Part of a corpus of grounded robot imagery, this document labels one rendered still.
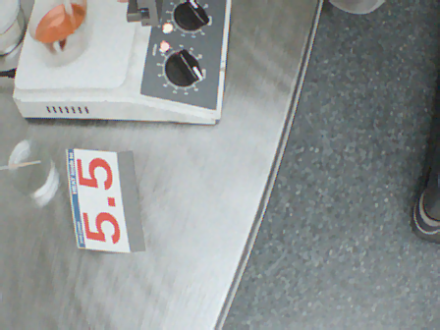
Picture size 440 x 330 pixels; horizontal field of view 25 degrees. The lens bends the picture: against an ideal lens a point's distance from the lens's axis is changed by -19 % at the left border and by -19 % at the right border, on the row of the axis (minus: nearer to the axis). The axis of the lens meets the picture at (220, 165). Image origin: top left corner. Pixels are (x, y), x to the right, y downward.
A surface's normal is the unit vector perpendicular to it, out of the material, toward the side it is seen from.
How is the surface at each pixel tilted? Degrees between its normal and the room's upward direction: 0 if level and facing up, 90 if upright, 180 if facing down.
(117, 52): 0
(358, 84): 0
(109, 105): 90
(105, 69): 0
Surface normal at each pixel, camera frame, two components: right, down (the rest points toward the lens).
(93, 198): 0.62, -0.29
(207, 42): 0.48, -0.18
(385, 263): -0.03, -0.25
